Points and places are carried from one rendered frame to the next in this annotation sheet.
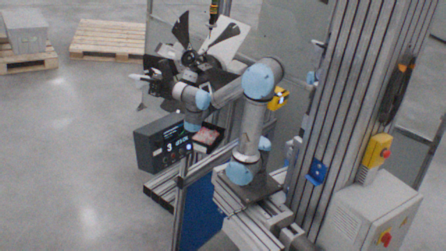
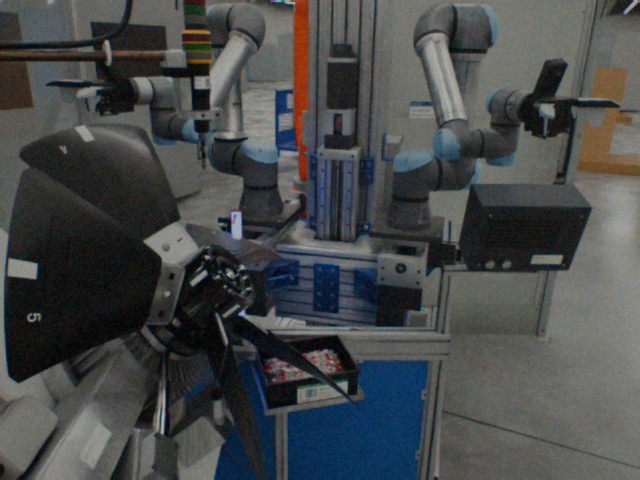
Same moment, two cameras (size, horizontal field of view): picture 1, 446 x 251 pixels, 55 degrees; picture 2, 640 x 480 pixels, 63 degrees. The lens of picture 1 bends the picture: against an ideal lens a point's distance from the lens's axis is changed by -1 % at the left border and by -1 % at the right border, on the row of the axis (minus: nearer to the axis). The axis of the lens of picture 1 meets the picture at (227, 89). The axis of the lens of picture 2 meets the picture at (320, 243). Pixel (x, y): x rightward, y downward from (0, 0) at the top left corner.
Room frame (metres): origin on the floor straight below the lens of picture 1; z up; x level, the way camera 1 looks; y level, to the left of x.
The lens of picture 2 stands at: (2.74, 0.97, 1.56)
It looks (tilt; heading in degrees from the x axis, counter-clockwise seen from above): 20 degrees down; 234
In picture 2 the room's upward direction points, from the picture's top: 1 degrees clockwise
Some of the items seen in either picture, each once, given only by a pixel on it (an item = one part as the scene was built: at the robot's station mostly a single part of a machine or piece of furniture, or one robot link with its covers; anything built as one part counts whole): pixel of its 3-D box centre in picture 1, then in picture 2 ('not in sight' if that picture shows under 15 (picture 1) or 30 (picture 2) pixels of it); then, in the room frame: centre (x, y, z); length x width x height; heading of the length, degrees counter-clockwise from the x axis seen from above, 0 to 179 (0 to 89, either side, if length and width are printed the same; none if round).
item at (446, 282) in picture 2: (185, 160); (445, 297); (1.76, 0.15, 0.96); 0.03 x 0.03 x 0.20; 56
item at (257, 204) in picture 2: not in sight; (260, 196); (1.91, -0.54, 1.09); 0.15 x 0.15 x 0.10
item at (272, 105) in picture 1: (274, 99); not in sight; (2.44, -0.31, 1.02); 0.16 x 0.10 x 0.11; 146
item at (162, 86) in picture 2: not in sight; (161, 91); (2.20, -0.60, 1.43); 0.11 x 0.08 x 0.09; 16
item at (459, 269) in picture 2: not in sight; (488, 268); (1.68, 0.21, 1.04); 0.24 x 0.03 x 0.03; 146
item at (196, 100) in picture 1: (196, 97); (507, 105); (1.57, 0.12, 1.43); 0.11 x 0.08 x 0.09; 67
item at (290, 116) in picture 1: (254, 120); not in sight; (3.00, -0.25, 0.50); 2.59 x 0.03 x 0.91; 56
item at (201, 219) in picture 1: (224, 195); (281, 453); (2.12, -0.09, 0.45); 0.82 x 0.02 x 0.66; 146
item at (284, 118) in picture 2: not in sight; (318, 120); (-2.03, -5.84, 0.49); 1.27 x 0.88 x 0.98; 29
